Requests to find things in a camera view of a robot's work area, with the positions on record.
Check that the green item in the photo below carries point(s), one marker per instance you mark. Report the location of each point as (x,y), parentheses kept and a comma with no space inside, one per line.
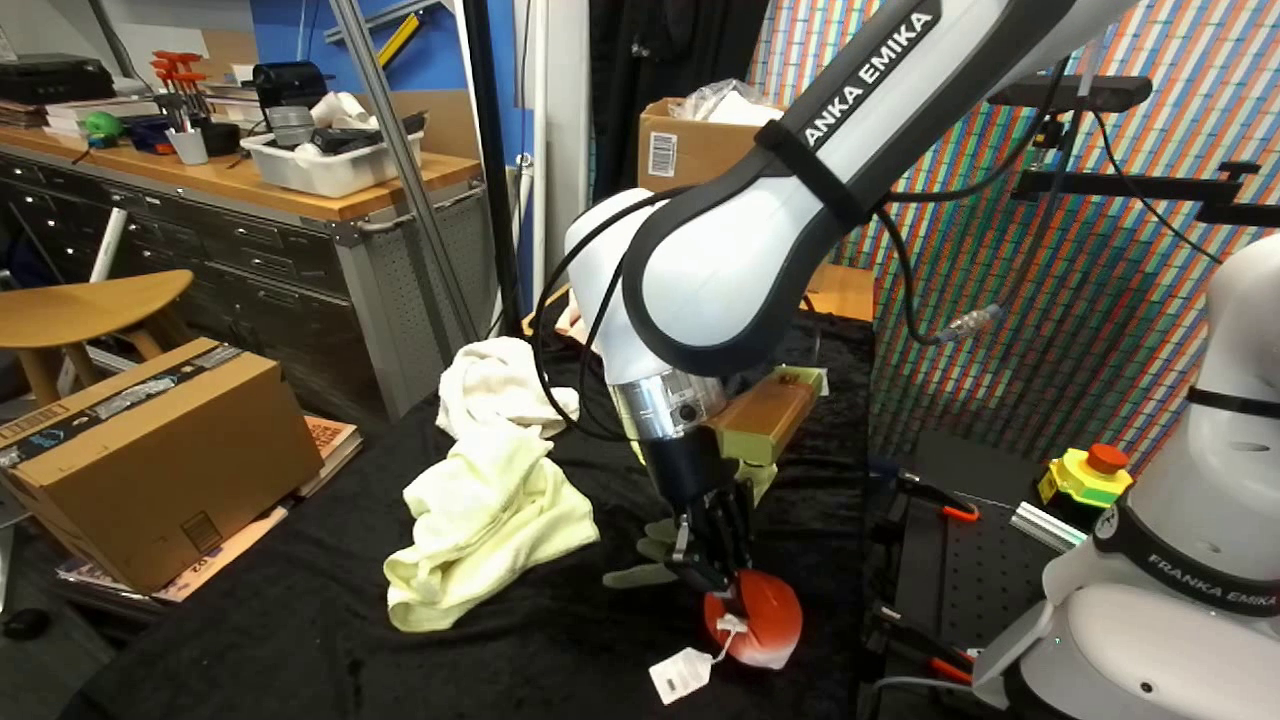
(100,129)

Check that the black mounting plate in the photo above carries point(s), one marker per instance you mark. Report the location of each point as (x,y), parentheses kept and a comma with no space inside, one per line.
(960,573)

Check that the yellow red emergency stop button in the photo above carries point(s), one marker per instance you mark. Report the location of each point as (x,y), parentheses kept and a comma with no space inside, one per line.
(1084,479)

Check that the white plastic bin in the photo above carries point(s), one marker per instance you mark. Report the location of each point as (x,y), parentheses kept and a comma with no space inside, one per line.
(324,168)

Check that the long cardboard box black print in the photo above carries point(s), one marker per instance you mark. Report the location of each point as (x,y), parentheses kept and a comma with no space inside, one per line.
(161,481)

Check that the black vertical pole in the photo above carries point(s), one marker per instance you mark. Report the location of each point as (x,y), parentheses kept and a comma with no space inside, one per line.
(489,160)

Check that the wrist camera with tan mount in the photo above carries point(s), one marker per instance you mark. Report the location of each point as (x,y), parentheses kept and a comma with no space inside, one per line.
(766,413)

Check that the grey workbench wooden top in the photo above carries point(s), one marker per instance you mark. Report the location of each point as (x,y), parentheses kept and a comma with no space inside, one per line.
(266,282)

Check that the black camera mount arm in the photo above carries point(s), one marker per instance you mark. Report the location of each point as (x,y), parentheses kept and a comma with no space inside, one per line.
(1135,187)

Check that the black flat device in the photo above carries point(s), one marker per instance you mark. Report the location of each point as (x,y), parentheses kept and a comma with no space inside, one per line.
(54,81)

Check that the orange plush vegetable green leaves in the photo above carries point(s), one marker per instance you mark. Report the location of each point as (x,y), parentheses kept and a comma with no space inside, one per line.
(766,623)

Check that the large white hang tag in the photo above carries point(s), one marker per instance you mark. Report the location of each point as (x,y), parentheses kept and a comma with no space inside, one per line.
(682,679)

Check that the black tablecloth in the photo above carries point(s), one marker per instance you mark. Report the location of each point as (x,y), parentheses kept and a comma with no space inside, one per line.
(266,625)

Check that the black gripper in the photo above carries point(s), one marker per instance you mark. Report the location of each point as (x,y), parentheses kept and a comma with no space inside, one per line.
(685,475)

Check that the black stereo camera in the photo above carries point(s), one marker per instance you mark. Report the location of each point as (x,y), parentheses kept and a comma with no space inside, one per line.
(1105,93)

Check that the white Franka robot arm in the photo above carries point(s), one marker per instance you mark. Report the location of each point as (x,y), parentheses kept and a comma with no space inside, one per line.
(721,282)

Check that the large cardboard box white label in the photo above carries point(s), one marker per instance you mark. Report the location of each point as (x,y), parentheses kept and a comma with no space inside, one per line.
(694,155)

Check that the silver metal bar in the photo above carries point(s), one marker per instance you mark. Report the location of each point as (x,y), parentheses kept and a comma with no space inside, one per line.
(406,173)

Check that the round wooden stool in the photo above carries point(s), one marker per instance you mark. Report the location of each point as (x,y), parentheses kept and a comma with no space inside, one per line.
(81,309)

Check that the pale green white towel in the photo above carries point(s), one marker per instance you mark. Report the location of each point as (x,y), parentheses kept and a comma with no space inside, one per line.
(483,535)

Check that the red tool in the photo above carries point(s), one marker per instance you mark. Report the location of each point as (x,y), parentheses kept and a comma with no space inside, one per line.
(178,68)

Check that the yellow black tool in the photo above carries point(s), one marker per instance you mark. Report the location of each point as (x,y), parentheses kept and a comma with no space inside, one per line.
(399,40)

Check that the off-white crumpled towel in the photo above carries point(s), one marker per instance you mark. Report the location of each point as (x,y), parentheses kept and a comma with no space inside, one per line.
(484,387)

